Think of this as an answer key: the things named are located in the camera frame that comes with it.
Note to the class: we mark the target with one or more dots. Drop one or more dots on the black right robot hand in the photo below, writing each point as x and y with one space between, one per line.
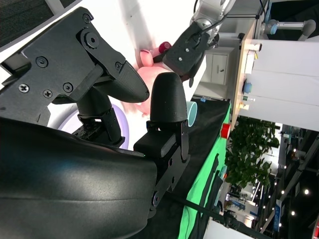
62 186

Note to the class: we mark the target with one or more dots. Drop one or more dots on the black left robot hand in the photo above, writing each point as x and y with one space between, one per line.
185 54

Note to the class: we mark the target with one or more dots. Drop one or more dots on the pink plush doll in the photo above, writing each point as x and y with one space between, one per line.
146 74

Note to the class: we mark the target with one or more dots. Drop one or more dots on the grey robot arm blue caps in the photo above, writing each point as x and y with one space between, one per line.
289 26

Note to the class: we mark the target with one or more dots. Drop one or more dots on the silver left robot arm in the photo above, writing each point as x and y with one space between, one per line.
211 11

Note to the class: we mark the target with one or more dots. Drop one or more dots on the purple plastic plate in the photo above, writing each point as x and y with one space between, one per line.
126 132

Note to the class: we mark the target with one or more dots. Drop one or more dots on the white cabinet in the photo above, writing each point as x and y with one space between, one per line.
219 64

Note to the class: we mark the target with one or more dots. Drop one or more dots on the teal plastic mug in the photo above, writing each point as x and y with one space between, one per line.
192 112

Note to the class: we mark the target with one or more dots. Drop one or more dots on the wooden board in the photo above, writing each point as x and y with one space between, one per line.
243 64

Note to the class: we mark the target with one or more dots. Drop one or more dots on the black cloth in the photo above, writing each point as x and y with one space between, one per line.
207 119

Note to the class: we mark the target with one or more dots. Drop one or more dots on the green potted plant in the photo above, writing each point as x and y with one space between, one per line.
249 149

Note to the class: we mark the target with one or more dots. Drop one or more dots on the green cloth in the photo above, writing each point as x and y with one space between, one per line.
197 199

